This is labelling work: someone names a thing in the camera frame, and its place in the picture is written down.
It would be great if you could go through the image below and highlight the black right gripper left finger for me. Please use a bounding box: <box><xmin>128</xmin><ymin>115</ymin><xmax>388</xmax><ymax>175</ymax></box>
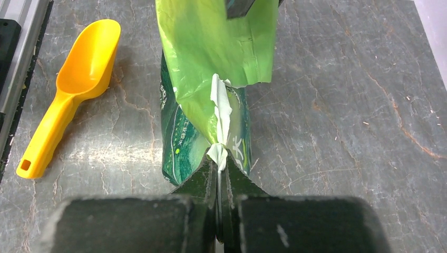
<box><xmin>40</xmin><ymin>158</ymin><xmax>217</xmax><ymax>252</ymax></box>

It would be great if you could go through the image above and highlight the yellow plastic scoop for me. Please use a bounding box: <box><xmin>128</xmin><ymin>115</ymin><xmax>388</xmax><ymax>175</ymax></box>
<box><xmin>16</xmin><ymin>19</ymin><xmax>121</xmax><ymax>179</ymax></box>

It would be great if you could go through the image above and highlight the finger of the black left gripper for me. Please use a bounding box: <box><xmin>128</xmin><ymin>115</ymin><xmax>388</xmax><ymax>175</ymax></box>
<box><xmin>225</xmin><ymin>0</ymin><xmax>284</xmax><ymax>20</ymax></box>

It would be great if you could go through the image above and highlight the green cat litter bag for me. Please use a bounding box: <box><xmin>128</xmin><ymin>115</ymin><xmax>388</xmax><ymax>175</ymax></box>
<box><xmin>156</xmin><ymin>1</ymin><xmax>279</xmax><ymax>186</ymax></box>

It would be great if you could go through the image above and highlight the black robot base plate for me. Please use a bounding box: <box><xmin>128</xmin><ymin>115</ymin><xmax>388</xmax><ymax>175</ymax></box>
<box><xmin>1</xmin><ymin>1</ymin><xmax>54</xmax><ymax>174</ymax></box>

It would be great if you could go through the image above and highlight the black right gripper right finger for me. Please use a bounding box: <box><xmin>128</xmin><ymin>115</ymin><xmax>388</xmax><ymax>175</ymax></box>
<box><xmin>220</xmin><ymin>155</ymin><xmax>391</xmax><ymax>252</ymax></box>

